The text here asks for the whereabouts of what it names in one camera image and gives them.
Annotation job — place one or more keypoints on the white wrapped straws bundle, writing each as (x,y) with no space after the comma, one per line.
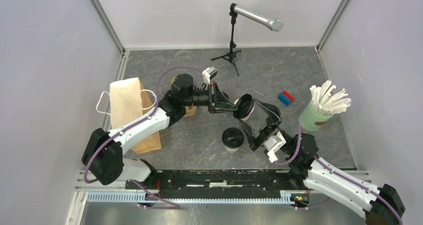
(326,102)

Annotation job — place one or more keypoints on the black microphone tripod stand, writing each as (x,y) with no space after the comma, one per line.
(231,55)

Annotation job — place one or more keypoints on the cardboard cup carrier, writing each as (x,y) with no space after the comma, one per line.
(182,88)

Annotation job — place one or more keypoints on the black lid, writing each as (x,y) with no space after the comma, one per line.
(245,103)
(232,137)

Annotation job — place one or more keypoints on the silver microphone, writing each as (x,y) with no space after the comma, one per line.
(273,24)

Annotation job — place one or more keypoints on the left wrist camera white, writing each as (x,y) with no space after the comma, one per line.
(208,74)

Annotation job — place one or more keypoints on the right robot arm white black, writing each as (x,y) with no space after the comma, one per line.
(377,205)

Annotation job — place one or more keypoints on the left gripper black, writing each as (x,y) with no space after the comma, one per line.
(212,100)

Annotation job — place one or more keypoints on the green cup holder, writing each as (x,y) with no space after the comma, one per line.
(311,120)

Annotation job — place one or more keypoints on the brown paper bag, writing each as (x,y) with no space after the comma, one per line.
(129,100)

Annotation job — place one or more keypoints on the white paper cup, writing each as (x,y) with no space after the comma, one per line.
(249,113)
(232,149)

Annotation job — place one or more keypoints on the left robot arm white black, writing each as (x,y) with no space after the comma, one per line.
(103,155)

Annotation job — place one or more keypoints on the blue red block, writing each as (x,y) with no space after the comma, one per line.
(285,98)

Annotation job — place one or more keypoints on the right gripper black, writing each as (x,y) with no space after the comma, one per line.
(273,113)

